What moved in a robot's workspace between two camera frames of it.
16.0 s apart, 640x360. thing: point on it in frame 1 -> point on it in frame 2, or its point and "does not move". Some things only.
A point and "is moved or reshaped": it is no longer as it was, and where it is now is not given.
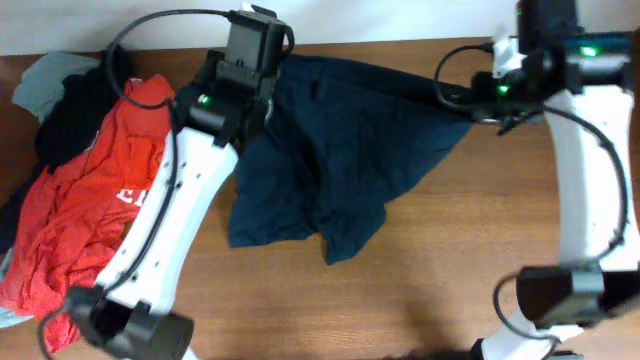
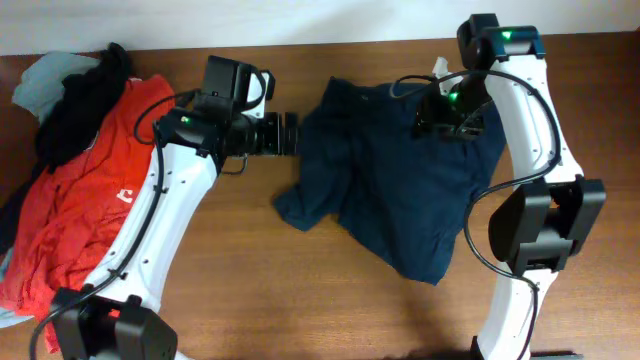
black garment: x=77 y=111 does not move
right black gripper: x=482 y=83 -> x=429 y=113
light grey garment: x=37 y=86 does not move
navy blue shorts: x=339 y=141 is moved or reshaped
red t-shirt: x=73 y=220 does not move
